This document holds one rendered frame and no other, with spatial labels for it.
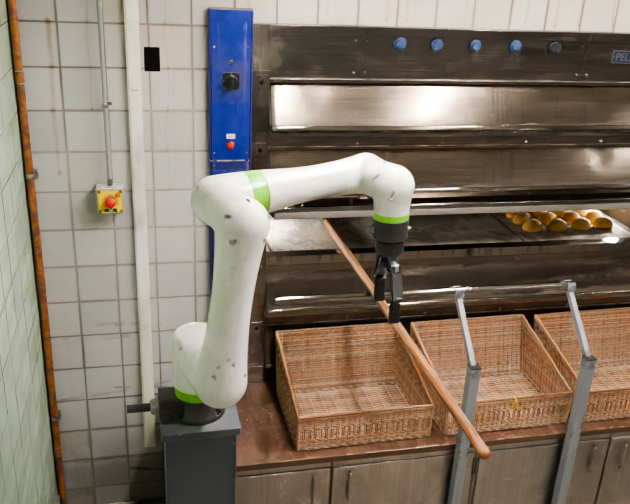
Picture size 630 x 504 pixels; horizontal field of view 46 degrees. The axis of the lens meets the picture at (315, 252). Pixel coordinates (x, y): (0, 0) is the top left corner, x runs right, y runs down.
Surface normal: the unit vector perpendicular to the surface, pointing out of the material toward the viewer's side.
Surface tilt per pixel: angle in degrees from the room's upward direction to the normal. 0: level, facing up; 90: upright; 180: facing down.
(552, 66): 90
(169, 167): 90
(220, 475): 90
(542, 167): 70
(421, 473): 90
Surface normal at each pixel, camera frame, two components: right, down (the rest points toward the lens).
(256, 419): 0.05, -0.92
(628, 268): 0.22, 0.04
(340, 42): 0.22, 0.38
